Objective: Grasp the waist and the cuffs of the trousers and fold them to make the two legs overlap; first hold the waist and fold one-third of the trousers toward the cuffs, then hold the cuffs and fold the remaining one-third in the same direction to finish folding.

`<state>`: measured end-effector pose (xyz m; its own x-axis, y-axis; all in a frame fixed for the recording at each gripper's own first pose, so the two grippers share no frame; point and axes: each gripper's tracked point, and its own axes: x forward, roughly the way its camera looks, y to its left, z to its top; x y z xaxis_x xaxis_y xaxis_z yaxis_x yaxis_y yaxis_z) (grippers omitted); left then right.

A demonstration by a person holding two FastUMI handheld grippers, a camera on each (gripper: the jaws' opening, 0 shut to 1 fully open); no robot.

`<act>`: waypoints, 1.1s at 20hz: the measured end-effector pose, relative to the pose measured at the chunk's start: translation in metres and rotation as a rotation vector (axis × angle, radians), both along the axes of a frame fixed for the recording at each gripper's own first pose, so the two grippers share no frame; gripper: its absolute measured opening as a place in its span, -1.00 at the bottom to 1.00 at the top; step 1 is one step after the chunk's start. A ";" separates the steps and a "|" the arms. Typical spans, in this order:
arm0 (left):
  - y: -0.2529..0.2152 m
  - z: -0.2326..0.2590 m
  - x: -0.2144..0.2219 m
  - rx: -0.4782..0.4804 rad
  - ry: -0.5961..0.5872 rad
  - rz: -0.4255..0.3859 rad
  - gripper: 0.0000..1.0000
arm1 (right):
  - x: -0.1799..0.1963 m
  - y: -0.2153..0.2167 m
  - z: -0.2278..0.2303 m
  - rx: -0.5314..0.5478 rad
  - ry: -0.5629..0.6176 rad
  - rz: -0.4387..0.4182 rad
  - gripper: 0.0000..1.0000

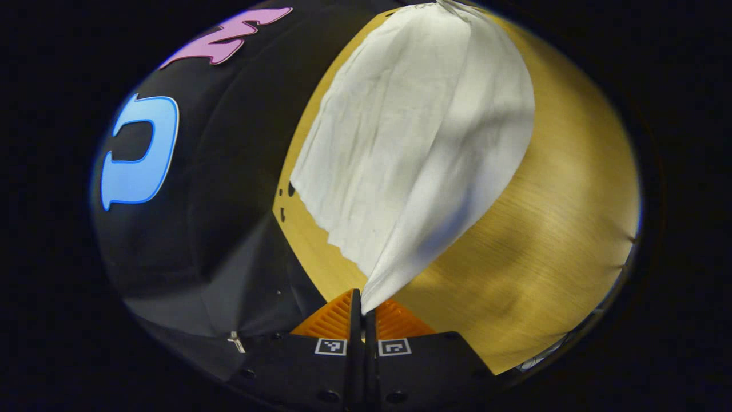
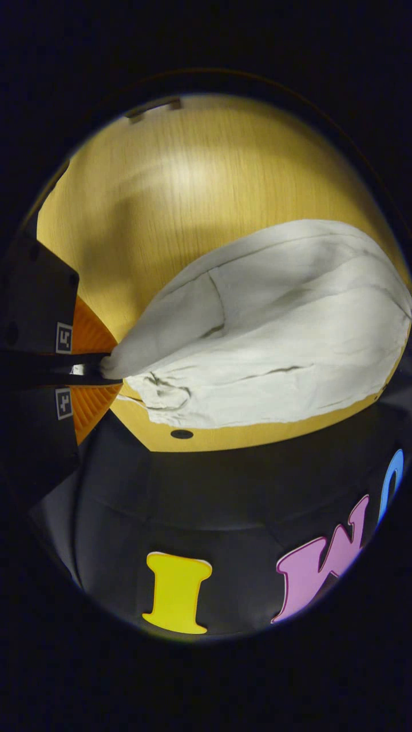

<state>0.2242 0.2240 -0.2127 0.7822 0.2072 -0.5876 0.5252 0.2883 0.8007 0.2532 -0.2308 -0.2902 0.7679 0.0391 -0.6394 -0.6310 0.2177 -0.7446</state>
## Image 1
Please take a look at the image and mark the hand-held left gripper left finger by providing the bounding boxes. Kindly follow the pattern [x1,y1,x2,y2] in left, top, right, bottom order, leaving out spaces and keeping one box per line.
[229,288,364,412]

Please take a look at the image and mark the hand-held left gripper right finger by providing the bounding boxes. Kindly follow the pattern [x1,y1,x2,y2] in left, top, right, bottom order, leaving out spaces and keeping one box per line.
[365,298,497,412]

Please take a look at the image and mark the white jeans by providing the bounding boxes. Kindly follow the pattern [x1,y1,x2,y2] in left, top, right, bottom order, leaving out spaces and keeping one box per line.
[290,0,536,314]

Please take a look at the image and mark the black backdrop cloth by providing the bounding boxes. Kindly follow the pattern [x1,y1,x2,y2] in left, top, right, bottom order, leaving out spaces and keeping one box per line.
[90,0,412,367]

